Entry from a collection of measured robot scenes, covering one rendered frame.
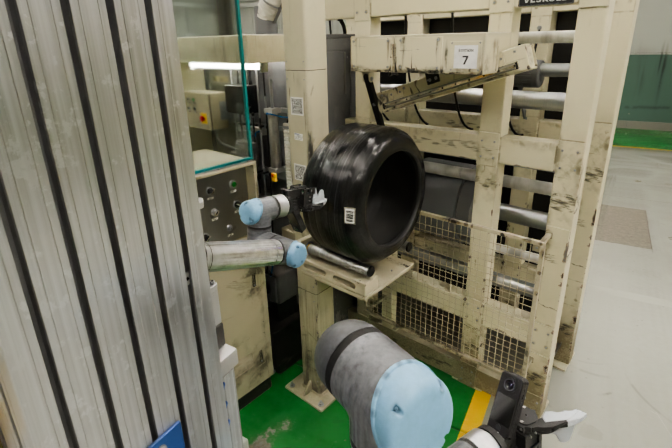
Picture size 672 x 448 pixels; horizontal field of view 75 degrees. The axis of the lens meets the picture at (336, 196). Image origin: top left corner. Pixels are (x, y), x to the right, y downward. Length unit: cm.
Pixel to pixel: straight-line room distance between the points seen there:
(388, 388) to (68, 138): 45
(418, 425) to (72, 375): 40
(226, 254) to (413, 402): 68
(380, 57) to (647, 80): 890
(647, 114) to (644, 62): 99
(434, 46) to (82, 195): 147
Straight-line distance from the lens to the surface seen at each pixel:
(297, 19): 186
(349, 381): 64
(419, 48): 182
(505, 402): 97
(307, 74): 184
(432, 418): 64
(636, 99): 1056
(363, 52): 197
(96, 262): 53
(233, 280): 210
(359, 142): 163
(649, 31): 1056
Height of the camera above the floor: 176
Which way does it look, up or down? 19 degrees down
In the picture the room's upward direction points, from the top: 1 degrees counter-clockwise
